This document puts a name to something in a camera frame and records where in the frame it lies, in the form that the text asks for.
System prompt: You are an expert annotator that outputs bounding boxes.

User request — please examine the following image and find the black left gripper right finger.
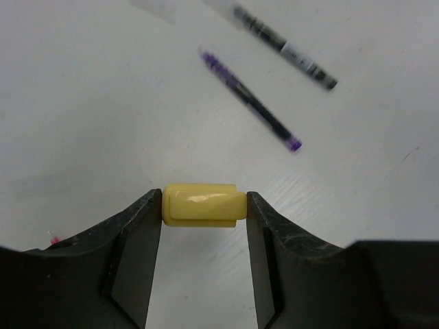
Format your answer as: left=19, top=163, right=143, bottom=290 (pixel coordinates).
left=246, top=192, right=438, bottom=328

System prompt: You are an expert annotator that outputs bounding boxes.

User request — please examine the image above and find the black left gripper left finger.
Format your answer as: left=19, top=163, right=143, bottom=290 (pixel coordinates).
left=1, top=189, right=162, bottom=328

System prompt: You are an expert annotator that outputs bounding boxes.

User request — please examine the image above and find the red gel pen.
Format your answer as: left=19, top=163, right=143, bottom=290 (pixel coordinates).
left=48, top=231, right=62, bottom=245

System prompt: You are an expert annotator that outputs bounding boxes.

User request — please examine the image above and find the yellow cap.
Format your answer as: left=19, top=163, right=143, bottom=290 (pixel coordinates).
left=161, top=183, right=247, bottom=228

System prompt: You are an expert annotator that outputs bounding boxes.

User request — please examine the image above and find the purple gel pen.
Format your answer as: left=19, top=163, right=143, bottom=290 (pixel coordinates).
left=199, top=49, right=302, bottom=151

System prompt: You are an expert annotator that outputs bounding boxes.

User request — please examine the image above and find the black gel pen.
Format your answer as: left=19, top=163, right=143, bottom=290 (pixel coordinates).
left=204, top=1, right=338, bottom=90

